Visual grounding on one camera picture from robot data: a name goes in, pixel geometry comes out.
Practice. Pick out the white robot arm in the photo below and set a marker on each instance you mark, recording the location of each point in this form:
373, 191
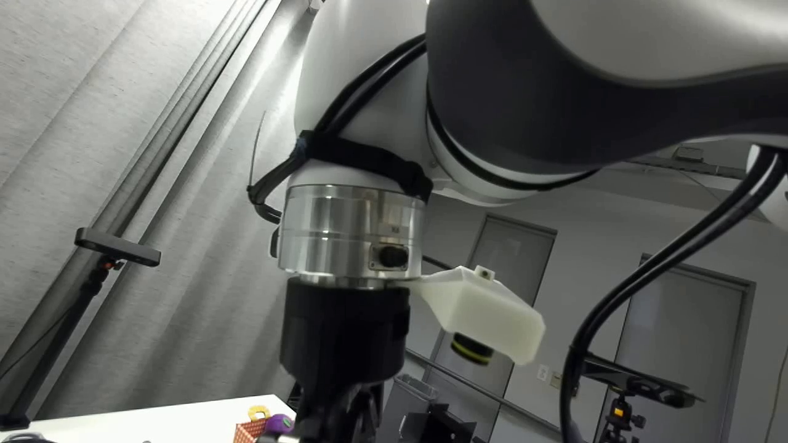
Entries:
492, 102

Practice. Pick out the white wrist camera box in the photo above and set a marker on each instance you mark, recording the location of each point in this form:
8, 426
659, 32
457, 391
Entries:
473, 304

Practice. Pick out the black camera on stand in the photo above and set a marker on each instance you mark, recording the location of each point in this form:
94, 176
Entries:
114, 252

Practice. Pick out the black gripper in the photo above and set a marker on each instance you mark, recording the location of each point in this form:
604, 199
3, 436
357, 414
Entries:
341, 346

